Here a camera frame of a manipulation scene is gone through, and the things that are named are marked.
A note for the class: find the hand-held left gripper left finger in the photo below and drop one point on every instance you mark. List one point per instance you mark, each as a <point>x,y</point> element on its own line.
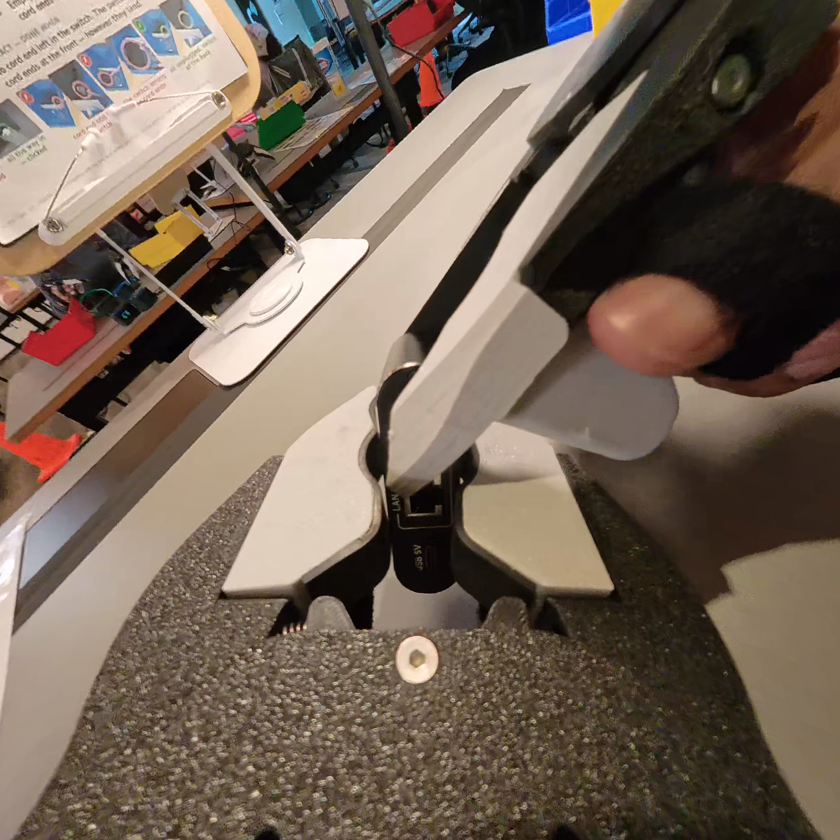
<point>308,518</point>

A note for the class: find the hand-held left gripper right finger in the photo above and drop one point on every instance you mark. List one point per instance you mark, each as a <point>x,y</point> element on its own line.
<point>531,531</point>

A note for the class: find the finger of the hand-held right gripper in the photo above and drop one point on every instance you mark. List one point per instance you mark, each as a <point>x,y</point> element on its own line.
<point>590,65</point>
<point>472,394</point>

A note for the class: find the yellow plastic bin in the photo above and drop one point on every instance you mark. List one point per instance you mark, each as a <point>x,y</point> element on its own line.
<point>607,14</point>

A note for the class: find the black ethernet switch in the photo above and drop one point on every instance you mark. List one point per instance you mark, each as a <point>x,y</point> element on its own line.
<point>423,564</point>

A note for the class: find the person's right hand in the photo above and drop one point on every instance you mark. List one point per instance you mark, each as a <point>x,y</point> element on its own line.
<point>656,328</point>

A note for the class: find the blue plastic bin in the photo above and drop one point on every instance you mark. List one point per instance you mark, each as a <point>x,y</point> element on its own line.
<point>568,19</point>

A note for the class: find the orange traffic cone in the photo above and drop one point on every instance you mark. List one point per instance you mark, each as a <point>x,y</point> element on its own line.
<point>430,85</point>
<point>39,453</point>

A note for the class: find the red plastic bin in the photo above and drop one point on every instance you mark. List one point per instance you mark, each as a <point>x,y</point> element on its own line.
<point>420,23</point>
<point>59,334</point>

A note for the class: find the black pole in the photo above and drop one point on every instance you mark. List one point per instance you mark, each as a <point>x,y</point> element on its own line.
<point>380,72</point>

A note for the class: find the instruction board on white stand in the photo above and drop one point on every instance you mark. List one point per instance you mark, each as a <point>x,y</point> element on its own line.
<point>282,295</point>

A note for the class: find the black device with green display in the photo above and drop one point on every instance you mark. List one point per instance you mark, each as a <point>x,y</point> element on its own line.
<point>124,315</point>

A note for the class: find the small yellow bin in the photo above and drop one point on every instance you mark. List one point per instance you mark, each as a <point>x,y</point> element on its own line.
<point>164,243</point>

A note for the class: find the green plastic bin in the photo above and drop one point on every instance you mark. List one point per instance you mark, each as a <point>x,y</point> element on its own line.
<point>282,128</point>

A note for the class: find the laminated paper sheet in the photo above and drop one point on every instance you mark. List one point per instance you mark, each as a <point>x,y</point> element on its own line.
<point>10,623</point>

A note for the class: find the printed instruction sheet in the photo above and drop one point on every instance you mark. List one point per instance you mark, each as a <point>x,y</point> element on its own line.
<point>98,65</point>

